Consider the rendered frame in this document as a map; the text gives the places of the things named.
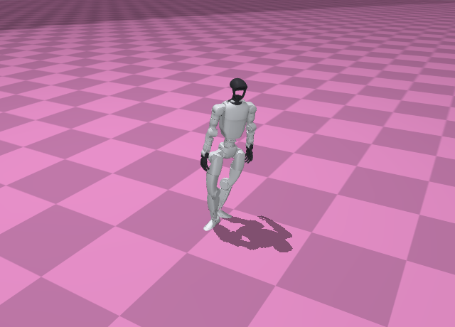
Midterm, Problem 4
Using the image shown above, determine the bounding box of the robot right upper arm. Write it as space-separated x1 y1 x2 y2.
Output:
209 104 225 137

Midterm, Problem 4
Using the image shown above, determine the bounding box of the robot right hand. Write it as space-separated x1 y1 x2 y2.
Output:
200 152 209 171

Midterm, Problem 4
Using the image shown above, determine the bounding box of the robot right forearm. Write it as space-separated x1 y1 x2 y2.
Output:
201 129 214 157

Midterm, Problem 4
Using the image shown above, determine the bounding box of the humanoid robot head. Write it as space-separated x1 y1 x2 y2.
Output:
228 78 247 105

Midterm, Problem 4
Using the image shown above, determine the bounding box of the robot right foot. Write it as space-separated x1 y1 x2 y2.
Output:
203 216 220 231

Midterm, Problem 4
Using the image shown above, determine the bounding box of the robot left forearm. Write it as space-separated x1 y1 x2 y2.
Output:
245 130 255 148

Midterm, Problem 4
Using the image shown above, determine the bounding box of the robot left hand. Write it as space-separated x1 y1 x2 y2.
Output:
245 144 253 164

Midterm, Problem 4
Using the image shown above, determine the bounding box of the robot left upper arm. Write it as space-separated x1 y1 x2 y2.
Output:
246 102 257 132

